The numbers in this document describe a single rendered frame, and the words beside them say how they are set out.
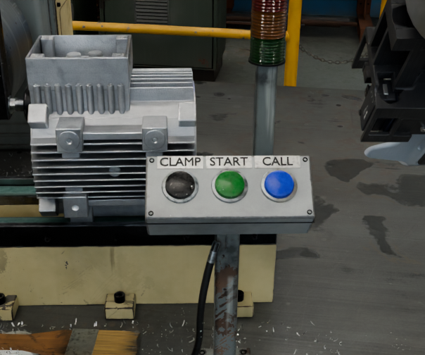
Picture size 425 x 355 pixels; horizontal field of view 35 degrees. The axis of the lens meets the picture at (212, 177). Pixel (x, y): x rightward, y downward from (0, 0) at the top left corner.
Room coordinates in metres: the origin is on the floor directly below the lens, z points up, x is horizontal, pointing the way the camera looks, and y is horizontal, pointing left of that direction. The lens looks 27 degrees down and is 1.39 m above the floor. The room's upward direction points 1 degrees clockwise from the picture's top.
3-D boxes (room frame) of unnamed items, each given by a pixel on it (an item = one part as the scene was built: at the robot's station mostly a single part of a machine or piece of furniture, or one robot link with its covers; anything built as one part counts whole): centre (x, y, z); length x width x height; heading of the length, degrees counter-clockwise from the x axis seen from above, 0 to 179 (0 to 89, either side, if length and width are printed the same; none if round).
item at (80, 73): (0.82, 0.16, 1.11); 0.12 x 0.11 x 0.07; 94
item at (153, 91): (0.82, 0.12, 1.01); 0.20 x 0.19 x 0.19; 94
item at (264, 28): (1.13, -0.09, 1.10); 0.06 x 0.06 x 0.04
